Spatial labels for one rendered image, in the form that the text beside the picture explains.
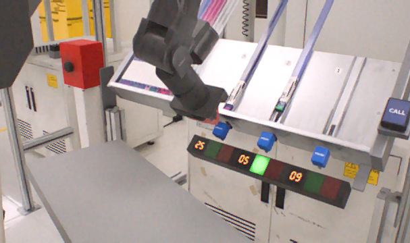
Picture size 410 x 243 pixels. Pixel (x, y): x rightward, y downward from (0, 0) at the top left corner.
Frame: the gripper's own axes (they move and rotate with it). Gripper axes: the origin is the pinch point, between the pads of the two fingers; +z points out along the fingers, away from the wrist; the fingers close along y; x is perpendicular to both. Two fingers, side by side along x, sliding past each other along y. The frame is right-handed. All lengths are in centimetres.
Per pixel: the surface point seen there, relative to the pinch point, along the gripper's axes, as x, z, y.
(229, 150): 4.6, 2.0, -5.0
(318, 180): 4.8, 1.8, -24.1
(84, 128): 6, 30, 73
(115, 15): -55, 41, 113
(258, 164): 5.4, 1.9, -12.2
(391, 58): -130, 150, 6
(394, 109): -9.0, -3.6, -33.0
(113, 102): 0.1, 8.7, 40.8
